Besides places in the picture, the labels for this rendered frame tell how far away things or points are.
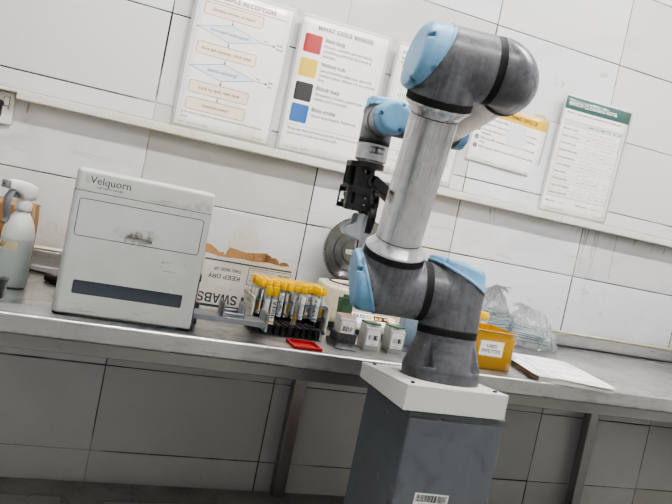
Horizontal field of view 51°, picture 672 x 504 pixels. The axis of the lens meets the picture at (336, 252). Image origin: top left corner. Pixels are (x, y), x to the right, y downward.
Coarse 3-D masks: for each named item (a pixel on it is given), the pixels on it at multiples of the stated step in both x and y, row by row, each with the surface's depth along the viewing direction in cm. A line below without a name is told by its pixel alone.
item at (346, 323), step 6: (336, 318) 172; (342, 318) 169; (348, 318) 170; (354, 318) 170; (336, 324) 171; (342, 324) 169; (348, 324) 169; (354, 324) 170; (336, 330) 171; (342, 330) 169; (348, 330) 169; (354, 330) 170
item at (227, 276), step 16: (208, 256) 181; (224, 256) 211; (240, 256) 212; (256, 256) 214; (208, 272) 181; (224, 272) 183; (240, 272) 184; (256, 272) 185; (272, 272) 187; (288, 272) 188; (208, 288) 182; (224, 288) 183; (240, 288) 185; (208, 304) 182
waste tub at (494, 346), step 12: (480, 324) 193; (480, 336) 178; (492, 336) 180; (504, 336) 181; (480, 348) 179; (492, 348) 180; (504, 348) 181; (480, 360) 179; (492, 360) 180; (504, 360) 181
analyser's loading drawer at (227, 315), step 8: (224, 304) 155; (240, 304) 161; (200, 312) 155; (208, 312) 157; (216, 312) 159; (224, 312) 156; (232, 312) 162; (240, 312) 160; (264, 312) 161; (216, 320) 155; (224, 320) 156; (232, 320) 156; (240, 320) 156; (248, 320) 157; (256, 320) 160; (264, 320) 160; (264, 328) 159
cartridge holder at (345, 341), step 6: (330, 336) 173; (336, 336) 168; (342, 336) 169; (348, 336) 169; (354, 336) 170; (330, 342) 171; (336, 342) 167; (342, 342) 169; (348, 342) 169; (354, 342) 170; (336, 348) 167; (342, 348) 167; (348, 348) 168; (354, 348) 168
